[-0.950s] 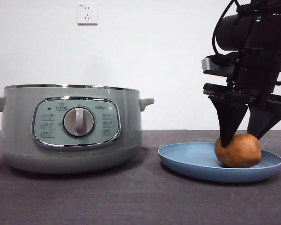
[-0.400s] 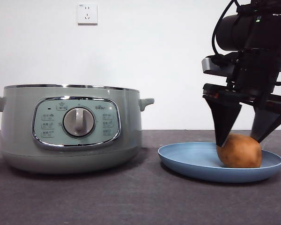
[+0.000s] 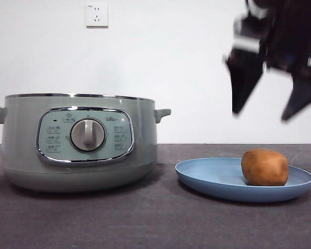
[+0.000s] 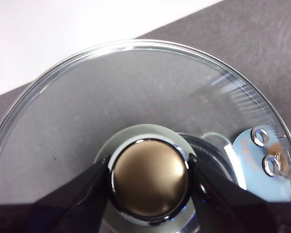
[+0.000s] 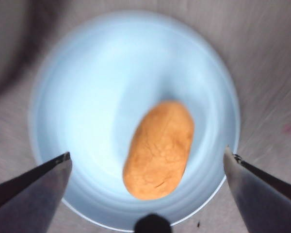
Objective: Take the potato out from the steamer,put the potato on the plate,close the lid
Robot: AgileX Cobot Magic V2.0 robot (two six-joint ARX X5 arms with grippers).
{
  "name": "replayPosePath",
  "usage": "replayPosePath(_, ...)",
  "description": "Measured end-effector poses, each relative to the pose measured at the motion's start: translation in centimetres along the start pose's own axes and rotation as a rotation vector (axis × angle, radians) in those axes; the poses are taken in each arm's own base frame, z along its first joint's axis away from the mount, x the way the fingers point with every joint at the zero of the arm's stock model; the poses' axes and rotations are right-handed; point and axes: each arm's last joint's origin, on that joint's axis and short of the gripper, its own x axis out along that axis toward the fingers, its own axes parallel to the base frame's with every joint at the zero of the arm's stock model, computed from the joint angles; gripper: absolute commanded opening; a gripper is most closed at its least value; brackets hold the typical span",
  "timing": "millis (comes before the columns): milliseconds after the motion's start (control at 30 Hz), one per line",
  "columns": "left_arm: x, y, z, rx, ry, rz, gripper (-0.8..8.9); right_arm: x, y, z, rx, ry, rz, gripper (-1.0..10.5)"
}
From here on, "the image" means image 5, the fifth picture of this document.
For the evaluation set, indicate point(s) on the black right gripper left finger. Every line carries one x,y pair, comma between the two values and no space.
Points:
26,199

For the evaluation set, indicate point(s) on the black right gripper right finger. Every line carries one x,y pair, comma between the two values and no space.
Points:
266,196

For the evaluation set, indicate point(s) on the blue round plate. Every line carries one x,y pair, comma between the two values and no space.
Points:
87,97

